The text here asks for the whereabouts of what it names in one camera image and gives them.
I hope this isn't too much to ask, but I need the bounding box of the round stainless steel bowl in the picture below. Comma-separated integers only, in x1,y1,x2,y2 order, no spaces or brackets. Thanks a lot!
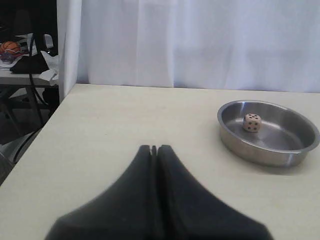
217,100,320,168

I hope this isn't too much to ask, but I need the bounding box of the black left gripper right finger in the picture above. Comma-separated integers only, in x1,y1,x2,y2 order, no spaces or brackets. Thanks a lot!
157,145,273,240

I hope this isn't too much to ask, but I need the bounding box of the white curtain backdrop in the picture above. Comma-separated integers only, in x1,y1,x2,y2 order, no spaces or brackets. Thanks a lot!
57,0,320,99

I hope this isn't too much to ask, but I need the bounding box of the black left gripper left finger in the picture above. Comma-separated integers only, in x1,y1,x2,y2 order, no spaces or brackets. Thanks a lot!
46,145,155,240

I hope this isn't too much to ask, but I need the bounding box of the white crumpled paper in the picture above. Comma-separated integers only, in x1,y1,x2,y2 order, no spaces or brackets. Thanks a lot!
39,51,59,86

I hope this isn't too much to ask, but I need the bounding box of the grey background table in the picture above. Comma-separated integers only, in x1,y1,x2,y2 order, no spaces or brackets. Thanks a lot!
0,63,60,137

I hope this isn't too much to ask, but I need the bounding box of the black cloth on table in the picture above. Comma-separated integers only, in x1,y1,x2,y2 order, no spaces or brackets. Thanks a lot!
9,53,49,74

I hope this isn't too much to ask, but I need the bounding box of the beige wooden die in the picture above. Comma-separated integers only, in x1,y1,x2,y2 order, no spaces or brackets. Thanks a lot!
242,113,262,133

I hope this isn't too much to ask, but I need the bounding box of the black hanging cable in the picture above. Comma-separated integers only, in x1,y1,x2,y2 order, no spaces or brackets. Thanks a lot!
27,32,48,126

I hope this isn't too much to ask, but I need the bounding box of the orange basketball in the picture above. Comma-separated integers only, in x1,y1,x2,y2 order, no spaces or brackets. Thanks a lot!
0,41,21,54

